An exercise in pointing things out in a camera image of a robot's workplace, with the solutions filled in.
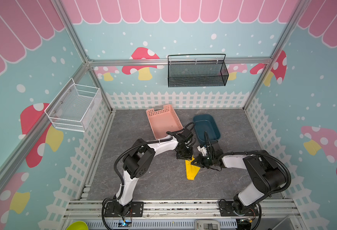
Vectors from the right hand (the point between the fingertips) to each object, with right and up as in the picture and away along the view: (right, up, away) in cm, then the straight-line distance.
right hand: (190, 163), depth 90 cm
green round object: (-55, -22, -24) cm, 64 cm away
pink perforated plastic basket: (-19, +27, +23) cm, 40 cm away
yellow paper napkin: (0, -4, -3) cm, 5 cm away
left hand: (0, +1, 0) cm, 1 cm away
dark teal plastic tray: (+14, +25, +21) cm, 36 cm away
